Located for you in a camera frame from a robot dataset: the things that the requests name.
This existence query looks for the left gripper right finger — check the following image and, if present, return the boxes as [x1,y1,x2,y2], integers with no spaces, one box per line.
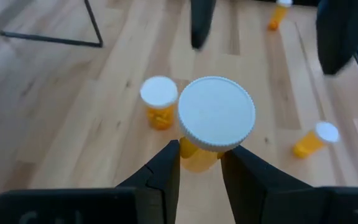
[220,144,358,224]

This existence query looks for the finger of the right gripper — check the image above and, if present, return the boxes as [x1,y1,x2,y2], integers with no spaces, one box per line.
[315,0,358,76]
[190,0,218,51]

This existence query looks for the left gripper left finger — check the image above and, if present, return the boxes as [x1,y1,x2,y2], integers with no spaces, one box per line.
[0,139,181,224]

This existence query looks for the small orange medicine bottle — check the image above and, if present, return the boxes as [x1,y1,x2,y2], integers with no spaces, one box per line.
[267,0,293,31]
[177,75,257,174]
[292,121,341,159]

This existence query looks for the large orange medicine bottle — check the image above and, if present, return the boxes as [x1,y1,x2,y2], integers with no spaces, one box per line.
[139,75,179,131]

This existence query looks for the wooden shelf black legs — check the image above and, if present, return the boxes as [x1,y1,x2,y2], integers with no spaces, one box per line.
[0,0,104,49]

